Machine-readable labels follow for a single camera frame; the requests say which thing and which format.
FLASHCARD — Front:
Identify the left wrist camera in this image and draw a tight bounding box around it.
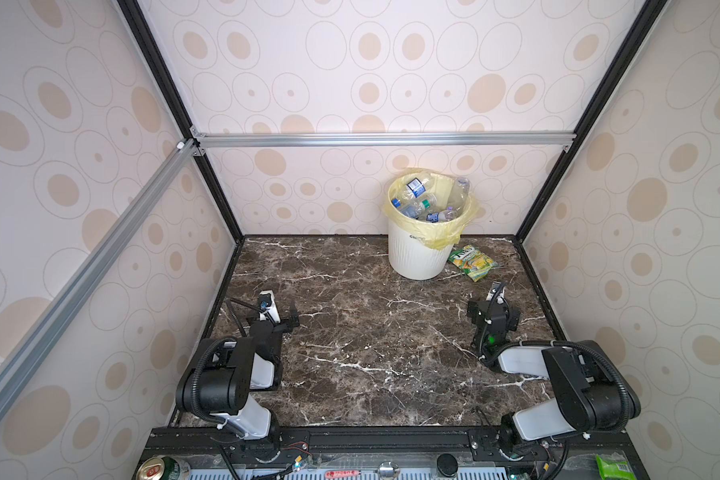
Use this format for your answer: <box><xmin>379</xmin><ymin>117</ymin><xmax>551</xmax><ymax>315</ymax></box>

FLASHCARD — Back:
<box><xmin>257</xmin><ymin>290</ymin><xmax>280</xmax><ymax>324</ymax></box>

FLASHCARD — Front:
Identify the green Fox's candy bag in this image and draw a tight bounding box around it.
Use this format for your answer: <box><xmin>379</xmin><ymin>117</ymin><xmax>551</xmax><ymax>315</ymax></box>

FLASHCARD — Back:
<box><xmin>448</xmin><ymin>245</ymin><xmax>498</xmax><ymax>282</ymax></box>

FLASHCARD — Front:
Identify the clear square bottle green label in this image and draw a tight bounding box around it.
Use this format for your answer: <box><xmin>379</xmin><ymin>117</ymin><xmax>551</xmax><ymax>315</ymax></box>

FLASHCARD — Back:
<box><xmin>391</xmin><ymin>193</ymin><xmax>437</xmax><ymax>219</ymax></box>

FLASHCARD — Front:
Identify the horizontal aluminium rail back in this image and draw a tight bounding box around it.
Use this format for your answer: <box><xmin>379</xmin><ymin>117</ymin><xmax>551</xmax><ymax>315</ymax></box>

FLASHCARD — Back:
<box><xmin>196</xmin><ymin>131</ymin><xmax>576</xmax><ymax>148</ymax></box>

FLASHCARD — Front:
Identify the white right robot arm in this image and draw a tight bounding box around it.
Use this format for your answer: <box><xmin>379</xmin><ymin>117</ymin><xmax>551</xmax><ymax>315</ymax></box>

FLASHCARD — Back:
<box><xmin>467</xmin><ymin>293</ymin><xmax>641</xmax><ymax>449</ymax></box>

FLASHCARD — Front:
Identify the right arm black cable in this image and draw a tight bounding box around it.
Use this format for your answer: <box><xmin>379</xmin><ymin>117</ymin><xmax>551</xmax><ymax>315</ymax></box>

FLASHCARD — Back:
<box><xmin>476</xmin><ymin>281</ymin><xmax>634</xmax><ymax>433</ymax></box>

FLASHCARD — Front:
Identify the black right corner post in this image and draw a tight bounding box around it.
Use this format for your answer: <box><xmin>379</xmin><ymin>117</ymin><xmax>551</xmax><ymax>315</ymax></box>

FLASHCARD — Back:
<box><xmin>514</xmin><ymin>0</ymin><xmax>669</xmax><ymax>245</ymax></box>

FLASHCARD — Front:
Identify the Pepsi label clear bottle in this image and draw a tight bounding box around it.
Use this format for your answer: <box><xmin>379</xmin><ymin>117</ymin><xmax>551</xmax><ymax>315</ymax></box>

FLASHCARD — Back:
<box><xmin>426</xmin><ymin>207</ymin><xmax>458</xmax><ymax>223</ymax></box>

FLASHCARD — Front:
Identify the black corner frame post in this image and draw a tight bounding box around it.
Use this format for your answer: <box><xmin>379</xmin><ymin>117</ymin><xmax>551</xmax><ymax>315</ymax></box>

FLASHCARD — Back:
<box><xmin>116</xmin><ymin>0</ymin><xmax>245</xmax><ymax>243</ymax></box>

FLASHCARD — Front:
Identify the diagonal aluminium rail left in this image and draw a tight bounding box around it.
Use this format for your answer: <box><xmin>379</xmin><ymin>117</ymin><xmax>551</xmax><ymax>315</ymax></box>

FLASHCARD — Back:
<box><xmin>0</xmin><ymin>138</ymin><xmax>199</xmax><ymax>422</ymax></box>

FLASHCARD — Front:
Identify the green packet bottom right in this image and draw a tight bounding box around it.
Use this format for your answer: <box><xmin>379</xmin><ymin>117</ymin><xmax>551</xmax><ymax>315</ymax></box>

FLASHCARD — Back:
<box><xmin>595</xmin><ymin>455</ymin><xmax>637</xmax><ymax>480</ymax></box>

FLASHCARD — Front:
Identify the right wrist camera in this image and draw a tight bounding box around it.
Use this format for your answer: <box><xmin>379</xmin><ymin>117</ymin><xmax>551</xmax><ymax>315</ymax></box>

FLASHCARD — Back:
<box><xmin>486</xmin><ymin>281</ymin><xmax>506</xmax><ymax>304</ymax></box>

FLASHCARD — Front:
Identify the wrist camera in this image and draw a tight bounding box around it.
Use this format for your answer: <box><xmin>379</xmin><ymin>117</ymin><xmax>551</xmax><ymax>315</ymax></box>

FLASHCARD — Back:
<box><xmin>486</xmin><ymin>281</ymin><xmax>506</xmax><ymax>304</ymax></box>
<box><xmin>257</xmin><ymin>290</ymin><xmax>280</xmax><ymax>324</ymax></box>

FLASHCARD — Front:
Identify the clear bottle blue cap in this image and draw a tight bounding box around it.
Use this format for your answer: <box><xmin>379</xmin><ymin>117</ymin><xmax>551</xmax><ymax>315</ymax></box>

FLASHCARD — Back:
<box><xmin>403</xmin><ymin>172</ymin><xmax>435</xmax><ymax>200</ymax></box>

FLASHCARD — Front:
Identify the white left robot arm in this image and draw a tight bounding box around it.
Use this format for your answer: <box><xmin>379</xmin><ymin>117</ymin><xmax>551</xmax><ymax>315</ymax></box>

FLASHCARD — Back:
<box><xmin>175</xmin><ymin>308</ymin><xmax>300</xmax><ymax>441</ymax></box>

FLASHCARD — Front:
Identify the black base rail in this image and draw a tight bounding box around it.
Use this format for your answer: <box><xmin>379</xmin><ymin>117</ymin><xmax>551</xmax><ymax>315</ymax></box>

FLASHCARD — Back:
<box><xmin>138</xmin><ymin>426</ymin><xmax>649</xmax><ymax>479</ymax></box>

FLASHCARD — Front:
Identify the white ribbed waste bin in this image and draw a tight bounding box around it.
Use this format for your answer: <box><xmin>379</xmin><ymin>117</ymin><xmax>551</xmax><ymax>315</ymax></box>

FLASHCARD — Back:
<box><xmin>388</xmin><ymin>220</ymin><xmax>453</xmax><ymax>281</ymax></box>

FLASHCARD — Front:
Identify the green beer can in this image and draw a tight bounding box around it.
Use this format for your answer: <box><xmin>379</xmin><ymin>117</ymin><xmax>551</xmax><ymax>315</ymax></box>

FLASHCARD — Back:
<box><xmin>136</xmin><ymin>455</ymin><xmax>190</xmax><ymax>480</ymax></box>

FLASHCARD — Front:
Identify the clear bottle dark label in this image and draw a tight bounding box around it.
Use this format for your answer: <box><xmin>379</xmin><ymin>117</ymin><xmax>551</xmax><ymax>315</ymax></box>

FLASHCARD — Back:
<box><xmin>446</xmin><ymin>177</ymin><xmax>471</xmax><ymax>214</ymax></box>

